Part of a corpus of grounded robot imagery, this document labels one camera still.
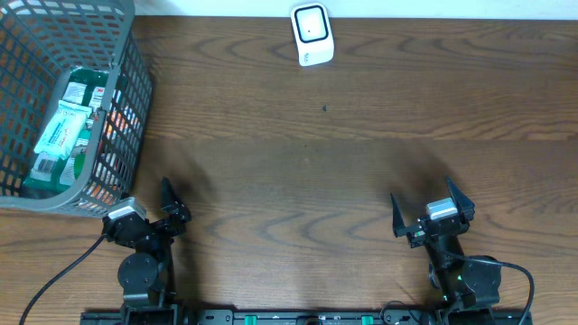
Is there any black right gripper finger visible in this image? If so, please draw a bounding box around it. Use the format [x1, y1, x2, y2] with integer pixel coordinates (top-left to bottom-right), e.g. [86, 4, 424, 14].
[390, 193, 406, 237]
[446, 176, 475, 222]

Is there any white toilet wipes pack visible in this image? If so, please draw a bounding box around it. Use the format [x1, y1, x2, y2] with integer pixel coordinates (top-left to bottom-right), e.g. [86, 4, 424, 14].
[33, 100, 93, 159]

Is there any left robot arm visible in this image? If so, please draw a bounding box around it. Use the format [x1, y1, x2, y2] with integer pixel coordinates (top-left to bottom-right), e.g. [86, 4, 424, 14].
[102, 177, 191, 324]

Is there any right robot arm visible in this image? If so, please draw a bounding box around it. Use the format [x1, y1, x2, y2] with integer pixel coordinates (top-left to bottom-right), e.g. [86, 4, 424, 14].
[391, 179, 501, 311]

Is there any white barcode scanner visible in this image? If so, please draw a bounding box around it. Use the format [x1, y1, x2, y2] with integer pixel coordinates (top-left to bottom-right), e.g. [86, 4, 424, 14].
[290, 3, 335, 67]

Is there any red snack packet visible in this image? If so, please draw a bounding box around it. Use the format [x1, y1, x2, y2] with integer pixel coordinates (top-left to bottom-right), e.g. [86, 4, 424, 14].
[87, 111, 126, 205]

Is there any green 3M flat package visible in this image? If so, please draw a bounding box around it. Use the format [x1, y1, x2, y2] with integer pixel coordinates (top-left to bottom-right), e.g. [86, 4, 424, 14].
[24, 69, 108, 198]

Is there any grey plastic mesh basket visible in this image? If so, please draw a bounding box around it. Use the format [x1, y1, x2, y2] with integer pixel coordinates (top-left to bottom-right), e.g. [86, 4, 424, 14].
[1, 0, 153, 218]

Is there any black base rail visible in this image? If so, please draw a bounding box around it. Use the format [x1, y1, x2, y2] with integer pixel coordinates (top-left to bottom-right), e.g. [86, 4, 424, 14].
[79, 309, 521, 325]

